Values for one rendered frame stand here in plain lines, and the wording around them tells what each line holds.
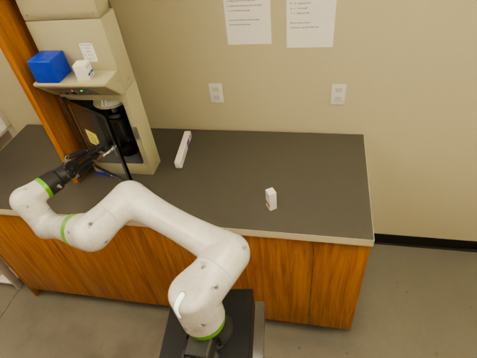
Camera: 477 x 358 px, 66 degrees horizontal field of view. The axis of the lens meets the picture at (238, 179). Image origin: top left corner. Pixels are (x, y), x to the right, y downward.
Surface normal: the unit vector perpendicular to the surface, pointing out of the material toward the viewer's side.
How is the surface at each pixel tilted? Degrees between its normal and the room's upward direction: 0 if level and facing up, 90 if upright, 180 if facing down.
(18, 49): 90
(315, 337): 0
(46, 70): 90
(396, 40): 90
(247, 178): 0
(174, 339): 4
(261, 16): 90
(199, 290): 10
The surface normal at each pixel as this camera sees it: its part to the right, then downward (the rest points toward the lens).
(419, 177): -0.18, 0.68
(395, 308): -0.10, -0.73
